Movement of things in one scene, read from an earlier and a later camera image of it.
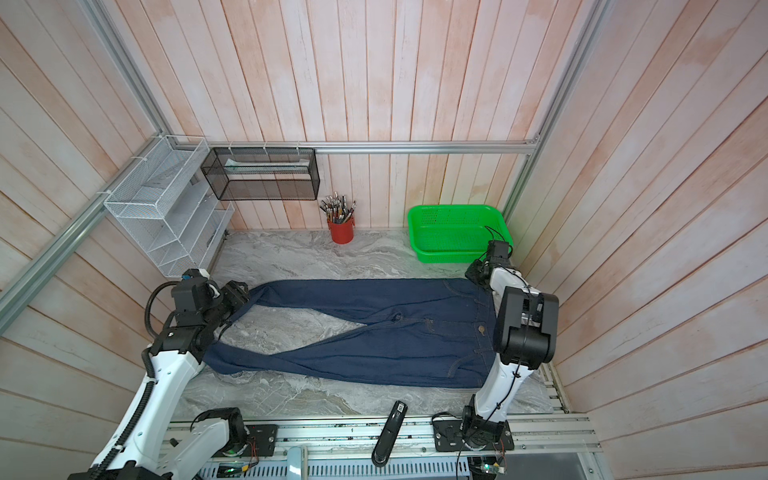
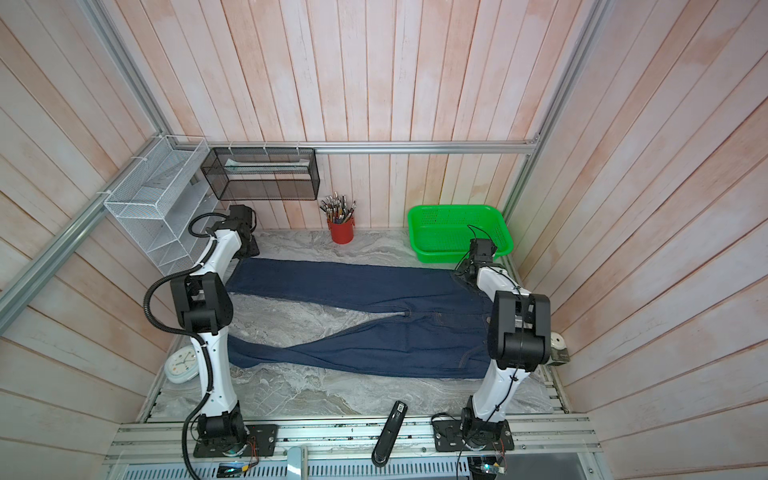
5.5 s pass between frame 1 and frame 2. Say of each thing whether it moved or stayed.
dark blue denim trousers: moved
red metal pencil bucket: stayed
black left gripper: moved
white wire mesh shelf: stayed
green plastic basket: stayed
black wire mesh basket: stayed
